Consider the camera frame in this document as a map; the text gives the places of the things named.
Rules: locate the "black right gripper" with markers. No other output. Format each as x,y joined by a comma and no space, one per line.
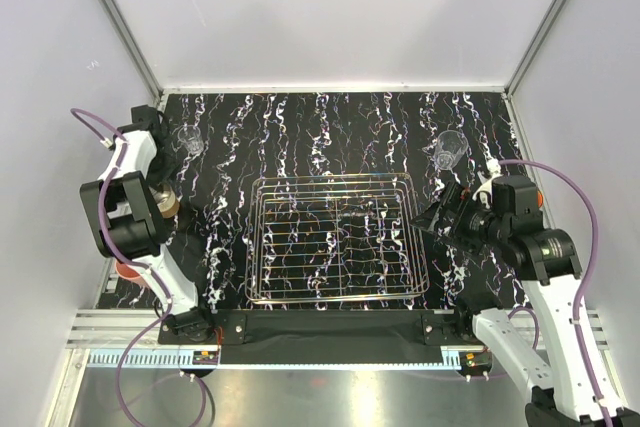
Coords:
458,200

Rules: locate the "beige brown ceramic cup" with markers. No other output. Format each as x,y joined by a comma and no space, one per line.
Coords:
166,200

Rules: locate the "pink plastic cup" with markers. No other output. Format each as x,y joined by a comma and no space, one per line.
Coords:
126,273

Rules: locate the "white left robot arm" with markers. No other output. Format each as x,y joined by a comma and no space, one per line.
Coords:
126,208

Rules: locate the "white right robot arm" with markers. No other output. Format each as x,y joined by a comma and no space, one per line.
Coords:
570,386

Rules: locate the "large clear glass cup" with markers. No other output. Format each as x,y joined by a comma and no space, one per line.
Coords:
448,149

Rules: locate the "black marbled table mat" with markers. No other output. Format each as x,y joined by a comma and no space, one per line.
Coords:
270,135

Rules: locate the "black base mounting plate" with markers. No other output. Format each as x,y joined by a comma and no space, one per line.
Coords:
331,337

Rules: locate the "small clear glass cup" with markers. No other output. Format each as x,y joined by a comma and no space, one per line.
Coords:
190,137

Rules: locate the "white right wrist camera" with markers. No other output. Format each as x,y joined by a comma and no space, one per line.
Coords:
483,193

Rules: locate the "metal wire dish rack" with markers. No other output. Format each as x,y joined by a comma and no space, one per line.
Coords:
334,239

